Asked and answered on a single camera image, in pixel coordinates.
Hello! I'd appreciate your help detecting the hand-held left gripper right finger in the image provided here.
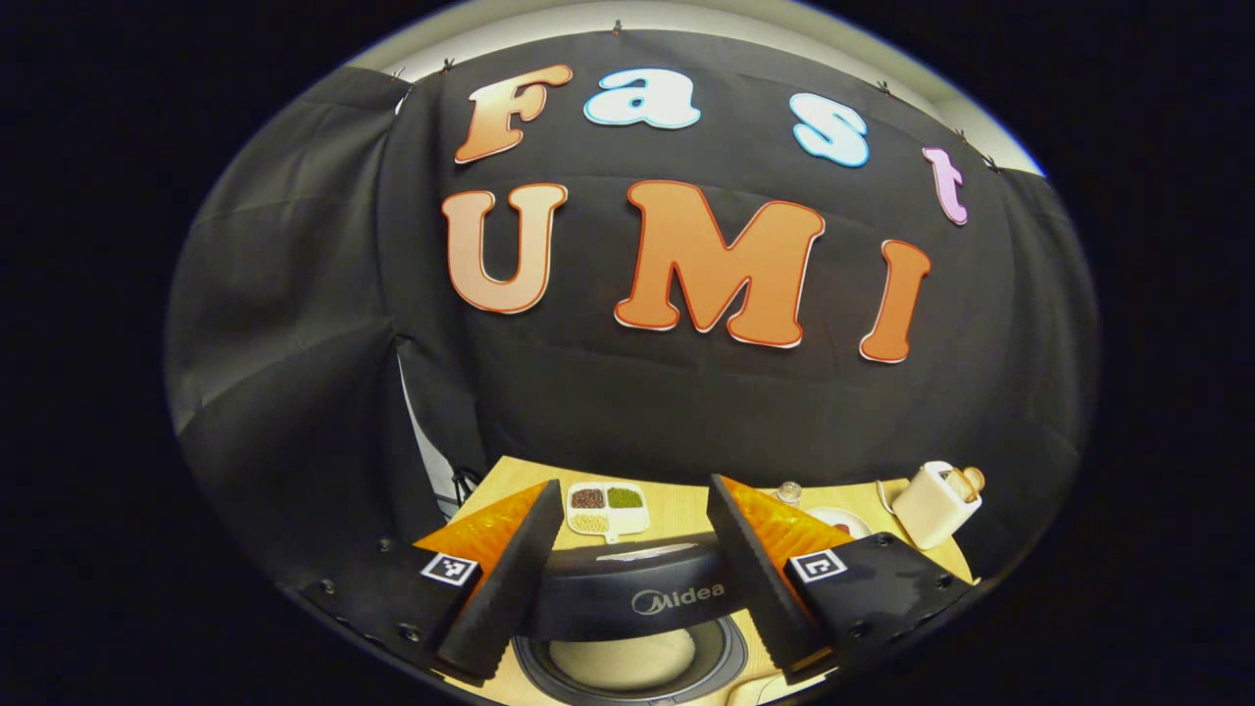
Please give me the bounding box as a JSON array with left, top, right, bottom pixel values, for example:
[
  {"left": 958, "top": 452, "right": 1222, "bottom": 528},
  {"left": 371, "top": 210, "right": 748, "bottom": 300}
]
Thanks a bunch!
[{"left": 708, "top": 475, "right": 974, "bottom": 683}]

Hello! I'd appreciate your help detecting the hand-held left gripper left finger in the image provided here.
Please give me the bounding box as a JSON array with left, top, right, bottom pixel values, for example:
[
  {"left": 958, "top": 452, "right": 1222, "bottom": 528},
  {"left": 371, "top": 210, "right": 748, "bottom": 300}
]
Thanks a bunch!
[{"left": 299, "top": 479, "right": 565, "bottom": 687}]

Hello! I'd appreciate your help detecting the black rice cooker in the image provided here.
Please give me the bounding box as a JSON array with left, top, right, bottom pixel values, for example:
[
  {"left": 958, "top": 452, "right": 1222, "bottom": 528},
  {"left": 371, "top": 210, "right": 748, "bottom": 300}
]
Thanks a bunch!
[{"left": 510, "top": 537, "right": 751, "bottom": 705}]

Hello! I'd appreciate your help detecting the clear plastic rice box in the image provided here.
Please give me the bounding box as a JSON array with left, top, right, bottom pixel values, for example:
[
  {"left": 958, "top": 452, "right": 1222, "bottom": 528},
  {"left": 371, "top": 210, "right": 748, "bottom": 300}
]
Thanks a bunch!
[{"left": 726, "top": 675, "right": 793, "bottom": 705}]

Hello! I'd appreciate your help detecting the white round plate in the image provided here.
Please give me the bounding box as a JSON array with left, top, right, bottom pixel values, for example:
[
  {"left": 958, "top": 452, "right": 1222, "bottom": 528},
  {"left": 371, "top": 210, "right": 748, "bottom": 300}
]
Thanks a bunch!
[{"left": 804, "top": 506, "right": 874, "bottom": 542}]

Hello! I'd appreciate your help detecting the white divided bean dish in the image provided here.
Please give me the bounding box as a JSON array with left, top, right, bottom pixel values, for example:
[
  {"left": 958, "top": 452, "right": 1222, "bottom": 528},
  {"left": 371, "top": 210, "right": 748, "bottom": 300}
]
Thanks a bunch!
[{"left": 566, "top": 482, "right": 651, "bottom": 544}]

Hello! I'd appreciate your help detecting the white toaster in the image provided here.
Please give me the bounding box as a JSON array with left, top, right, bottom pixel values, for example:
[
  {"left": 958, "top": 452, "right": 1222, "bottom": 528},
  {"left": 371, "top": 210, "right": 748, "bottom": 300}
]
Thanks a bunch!
[{"left": 878, "top": 461, "right": 981, "bottom": 550}]

